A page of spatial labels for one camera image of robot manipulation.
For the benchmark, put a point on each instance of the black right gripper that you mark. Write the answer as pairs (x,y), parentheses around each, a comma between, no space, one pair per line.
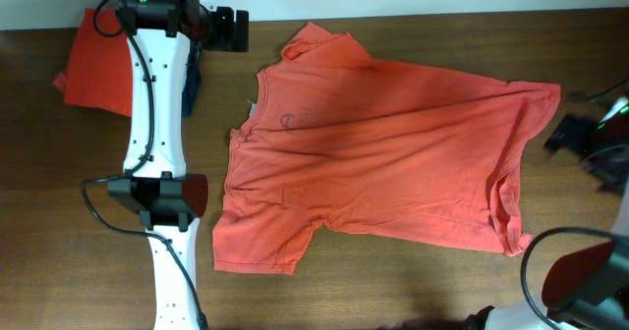
(569,135)

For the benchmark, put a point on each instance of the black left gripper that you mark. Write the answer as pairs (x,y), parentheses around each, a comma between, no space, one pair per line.
(225,39)

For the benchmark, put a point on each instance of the orange t-shirt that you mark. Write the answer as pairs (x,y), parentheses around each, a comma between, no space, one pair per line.
(342,140)

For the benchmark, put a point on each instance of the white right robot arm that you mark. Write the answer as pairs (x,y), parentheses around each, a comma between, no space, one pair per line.
(588,288)

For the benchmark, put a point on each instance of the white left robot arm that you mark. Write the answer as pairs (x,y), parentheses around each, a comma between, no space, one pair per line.
(166,39)

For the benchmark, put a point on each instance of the folded navy garment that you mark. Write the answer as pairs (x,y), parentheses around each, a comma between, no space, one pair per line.
(192,81)

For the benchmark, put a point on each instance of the folded orange shirt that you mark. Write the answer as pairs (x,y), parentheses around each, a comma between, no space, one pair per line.
(99,73)

